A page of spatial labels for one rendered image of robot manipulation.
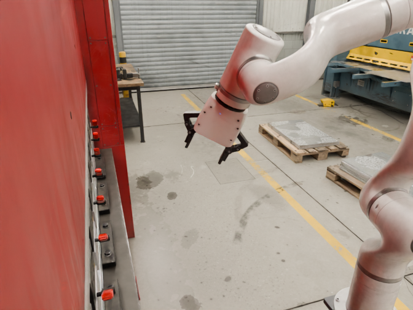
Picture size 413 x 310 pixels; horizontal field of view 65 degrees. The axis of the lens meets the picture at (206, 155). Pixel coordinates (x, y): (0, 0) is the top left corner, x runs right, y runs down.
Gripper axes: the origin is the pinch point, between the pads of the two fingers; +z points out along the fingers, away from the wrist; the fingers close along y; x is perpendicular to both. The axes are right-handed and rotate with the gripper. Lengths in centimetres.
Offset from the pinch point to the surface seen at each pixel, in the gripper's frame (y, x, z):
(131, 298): 1, -4, 71
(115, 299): -4, -8, 70
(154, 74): -164, 635, 317
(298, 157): 124, 300, 157
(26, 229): -12, -52, -23
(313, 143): 138, 328, 143
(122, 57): -223, 559, 275
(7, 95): -18, -47, -29
